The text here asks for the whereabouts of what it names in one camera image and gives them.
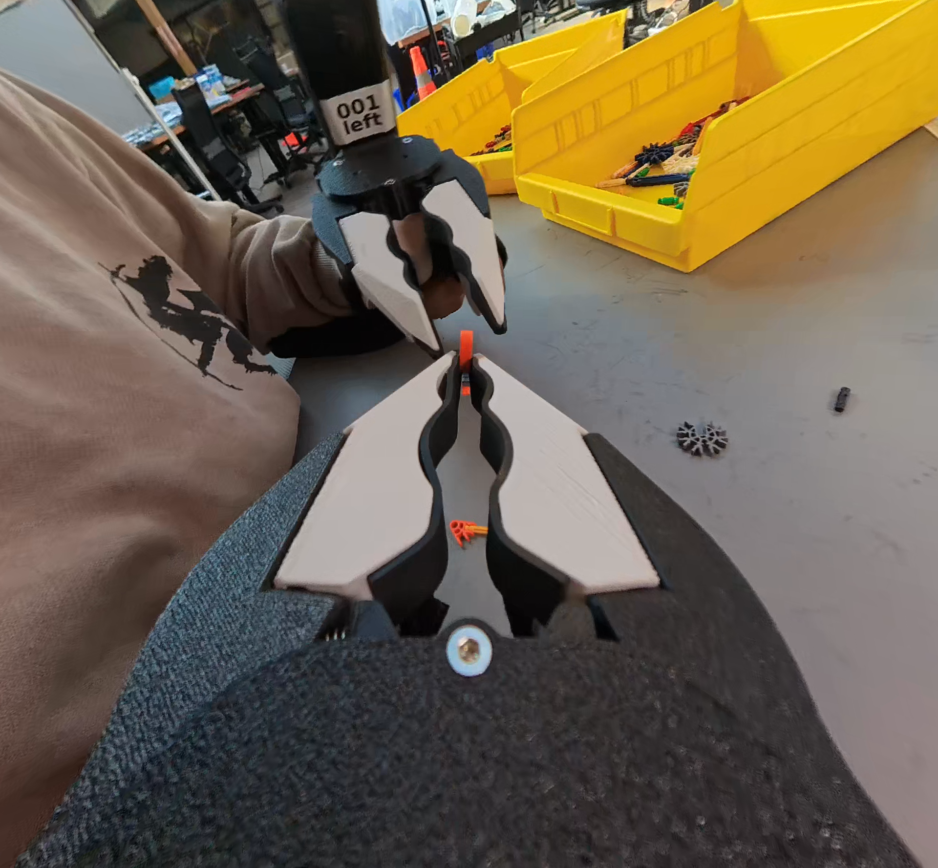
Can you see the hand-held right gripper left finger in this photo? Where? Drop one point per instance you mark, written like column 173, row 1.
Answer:
column 366, row 509

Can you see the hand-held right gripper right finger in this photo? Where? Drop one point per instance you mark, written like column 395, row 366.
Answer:
column 571, row 509

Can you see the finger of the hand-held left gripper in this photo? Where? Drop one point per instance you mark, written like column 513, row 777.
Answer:
column 381, row 274
column 473, row 245

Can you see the orange small connector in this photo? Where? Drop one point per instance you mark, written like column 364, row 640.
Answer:
column 465, row 347
column 459, row 531

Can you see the grey snowflake connector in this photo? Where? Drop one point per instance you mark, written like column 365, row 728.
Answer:
column 702, row 438

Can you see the black short rod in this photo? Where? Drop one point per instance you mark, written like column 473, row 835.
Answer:
column 841, row 399

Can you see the person's left forearm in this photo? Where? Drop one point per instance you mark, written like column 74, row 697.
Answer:
column 293, row 274

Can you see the person's left hand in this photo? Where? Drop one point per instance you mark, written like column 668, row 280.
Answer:
column 443, row 296

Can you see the pile of red green pieces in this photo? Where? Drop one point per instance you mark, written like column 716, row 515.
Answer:
column 495, row 142

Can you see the striped orange traffic cone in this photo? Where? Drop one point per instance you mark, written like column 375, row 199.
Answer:
column 421, row 72

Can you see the cluttered wooden table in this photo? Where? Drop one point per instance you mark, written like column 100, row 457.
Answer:
column 205, row 94

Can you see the yellow plastic bin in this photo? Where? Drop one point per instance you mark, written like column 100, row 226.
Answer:
column 469, row 98

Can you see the wooden beam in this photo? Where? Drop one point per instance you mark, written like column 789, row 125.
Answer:
column 157, row 17

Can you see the pile of colourful construction pieces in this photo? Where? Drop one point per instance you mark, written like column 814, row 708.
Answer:
column 667, row 157

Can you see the yellow bin with colourful pieces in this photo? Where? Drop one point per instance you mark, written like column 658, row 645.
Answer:
column 733, row 223

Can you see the grey partition board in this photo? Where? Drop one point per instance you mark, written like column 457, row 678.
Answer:
column 44, row 54

